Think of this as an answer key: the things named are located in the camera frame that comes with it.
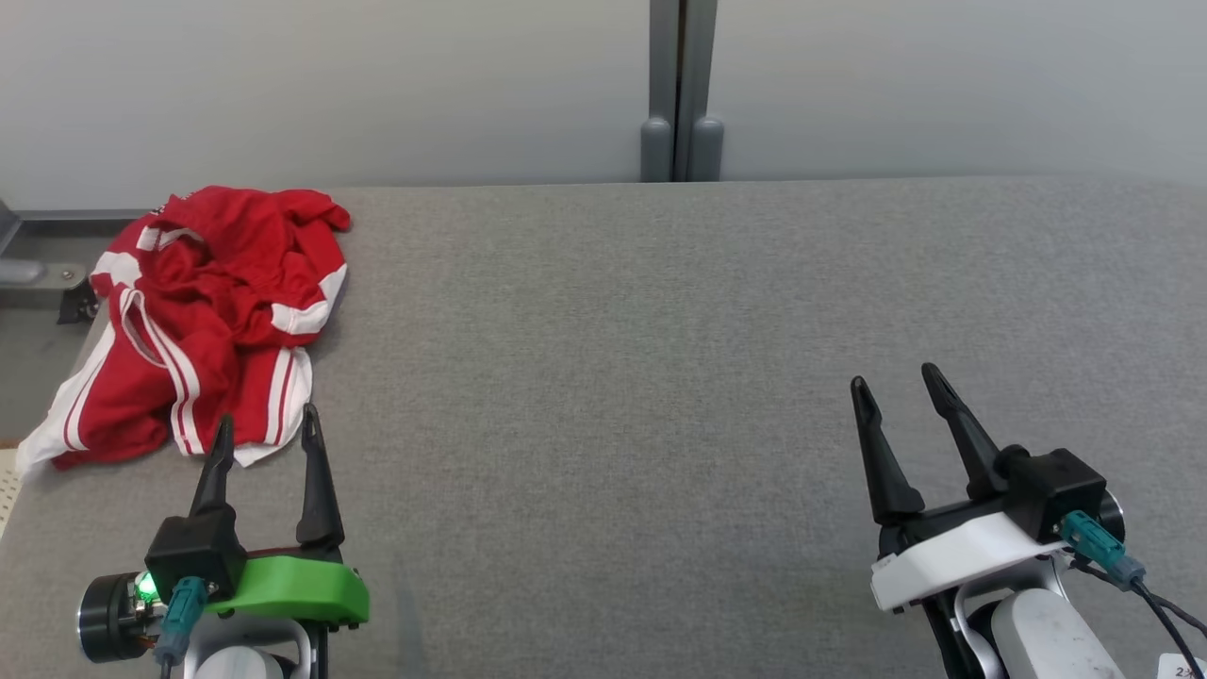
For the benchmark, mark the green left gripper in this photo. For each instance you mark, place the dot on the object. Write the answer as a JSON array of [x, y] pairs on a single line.
[[302, 589]]

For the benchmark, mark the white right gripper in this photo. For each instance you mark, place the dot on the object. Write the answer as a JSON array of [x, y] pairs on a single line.
[[952, 556]]

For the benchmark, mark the red white numbered jersey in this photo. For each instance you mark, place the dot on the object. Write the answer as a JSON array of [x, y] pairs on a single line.
[[113, 405]]

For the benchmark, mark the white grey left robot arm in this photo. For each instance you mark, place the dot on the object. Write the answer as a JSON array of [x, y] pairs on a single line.
[[108, 618]]

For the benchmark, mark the white perforated panel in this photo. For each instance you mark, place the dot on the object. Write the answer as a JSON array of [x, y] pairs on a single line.
[[8, 490]]

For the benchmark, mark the black caster foot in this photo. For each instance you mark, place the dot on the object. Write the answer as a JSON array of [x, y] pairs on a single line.
[[80, 304]]

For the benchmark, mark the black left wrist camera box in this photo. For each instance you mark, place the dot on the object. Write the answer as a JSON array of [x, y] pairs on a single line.
[[193, 556]]

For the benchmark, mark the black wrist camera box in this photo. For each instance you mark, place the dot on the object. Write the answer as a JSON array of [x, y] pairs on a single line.
[[1061, 490], [193, 556]]

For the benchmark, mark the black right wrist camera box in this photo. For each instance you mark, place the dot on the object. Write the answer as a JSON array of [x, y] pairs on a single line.
[[1061, 490]]

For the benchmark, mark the grey metal frame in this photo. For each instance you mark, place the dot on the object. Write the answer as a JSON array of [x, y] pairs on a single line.
[[28, 273]]

